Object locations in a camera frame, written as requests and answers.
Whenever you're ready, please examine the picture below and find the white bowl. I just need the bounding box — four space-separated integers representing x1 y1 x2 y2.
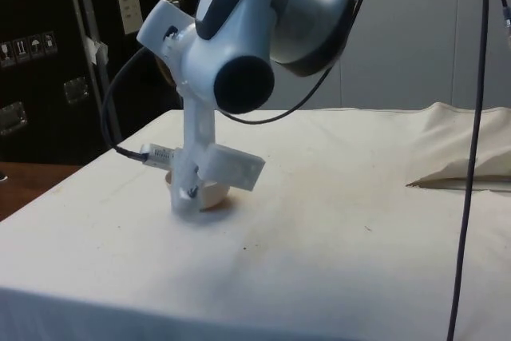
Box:
163 170 231 211

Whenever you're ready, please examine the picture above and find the black cabinet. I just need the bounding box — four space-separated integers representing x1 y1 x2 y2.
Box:
0 0 213 167

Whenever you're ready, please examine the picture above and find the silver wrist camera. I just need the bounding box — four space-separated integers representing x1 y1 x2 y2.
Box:
139 142 180 171

